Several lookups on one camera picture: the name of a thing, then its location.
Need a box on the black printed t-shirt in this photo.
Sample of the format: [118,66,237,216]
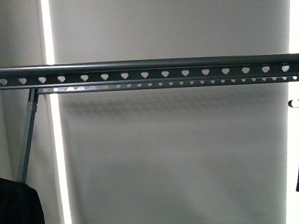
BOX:
[0,178,45,224]

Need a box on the grey rack support leg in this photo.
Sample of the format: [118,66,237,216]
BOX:
[17,89,39,183]

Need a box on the grey perforated rear rack rail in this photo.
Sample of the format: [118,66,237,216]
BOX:
[38,76,299,95]

